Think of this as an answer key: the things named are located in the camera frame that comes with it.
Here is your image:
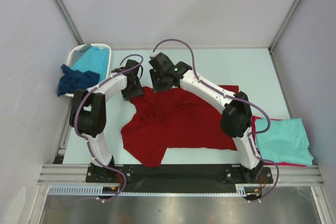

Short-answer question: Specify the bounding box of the pink folded t shirt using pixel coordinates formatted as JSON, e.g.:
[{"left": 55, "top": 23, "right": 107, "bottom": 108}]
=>
[{"left": 250, "top": 115, "right": 308, "bottom": 167}]

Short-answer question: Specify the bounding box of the turquoise t shirt in basket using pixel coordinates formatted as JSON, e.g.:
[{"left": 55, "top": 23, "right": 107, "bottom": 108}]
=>
[{"left": 70, "top": 46, "right": 110, "bottom": 82}]

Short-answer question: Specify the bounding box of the light blue folded t shirt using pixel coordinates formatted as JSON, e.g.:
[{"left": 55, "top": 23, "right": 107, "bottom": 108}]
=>
[{"left": 254, "top": 118, "right": 314, "bottom": 166}]

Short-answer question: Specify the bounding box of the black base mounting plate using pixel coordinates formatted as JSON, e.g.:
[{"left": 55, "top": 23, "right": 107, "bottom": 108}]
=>
[{"left": 86, "top": 163, "right": 275, "bottom": 193}]

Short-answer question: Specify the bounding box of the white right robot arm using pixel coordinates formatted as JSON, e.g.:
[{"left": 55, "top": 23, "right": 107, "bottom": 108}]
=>
[{"left": 149, "top": 52, "right": 264, "bottom": 183}]

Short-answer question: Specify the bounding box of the red t shirt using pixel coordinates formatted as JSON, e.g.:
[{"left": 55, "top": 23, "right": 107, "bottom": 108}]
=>
[{"left": 121, "top": 87, "right": 237, "bottom": 168}]

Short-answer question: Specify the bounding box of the white laundry basket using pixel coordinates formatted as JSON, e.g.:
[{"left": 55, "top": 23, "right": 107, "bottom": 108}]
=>
[{"left": 57, "top": 44, "right": 111, "bottom": 97}]

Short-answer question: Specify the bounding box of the white slotted cable duct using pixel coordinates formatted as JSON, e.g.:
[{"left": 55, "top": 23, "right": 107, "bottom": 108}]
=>
[{"left": 48, "top": 185, "right": 257, "bottom": 197}]

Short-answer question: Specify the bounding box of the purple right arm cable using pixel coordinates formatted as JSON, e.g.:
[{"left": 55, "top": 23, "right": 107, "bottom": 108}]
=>
[{"left": 151, "top": 38, "right": 279, "bottom": 204}]

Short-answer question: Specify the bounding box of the aluminium frame rail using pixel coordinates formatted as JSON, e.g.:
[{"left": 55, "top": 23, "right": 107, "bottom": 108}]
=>
[{"left": 37, "top": 164, "right": 324, "bottom": 186}]

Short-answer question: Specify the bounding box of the grey t shirt in basket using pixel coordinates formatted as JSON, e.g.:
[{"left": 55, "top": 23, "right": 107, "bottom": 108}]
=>
[{"left": 71, "top": 44, "right": 92, "bottom": 65}]

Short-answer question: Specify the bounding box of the navy blue t shirt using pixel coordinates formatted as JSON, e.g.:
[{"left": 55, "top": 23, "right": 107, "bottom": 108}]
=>
[{"left": 57, "top": 65, "right": 100, "bottom": 97}]

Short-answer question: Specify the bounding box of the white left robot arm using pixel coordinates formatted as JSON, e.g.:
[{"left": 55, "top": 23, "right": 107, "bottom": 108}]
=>
[{"left": 69, "top": 58, "right": 143, "bottom": 182}]

